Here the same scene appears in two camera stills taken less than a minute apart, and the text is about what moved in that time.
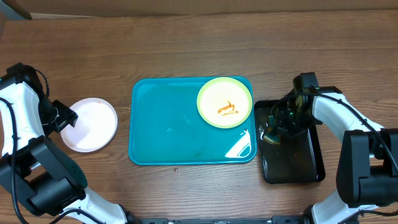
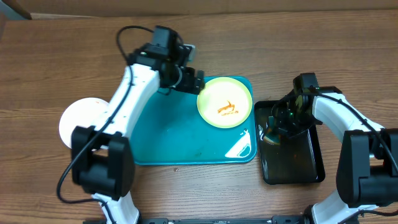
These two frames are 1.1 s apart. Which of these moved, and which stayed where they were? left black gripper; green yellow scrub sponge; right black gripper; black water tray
Moved: left black gripper
Stayed: green yellow scrub sponge; right black gripper; black water tray
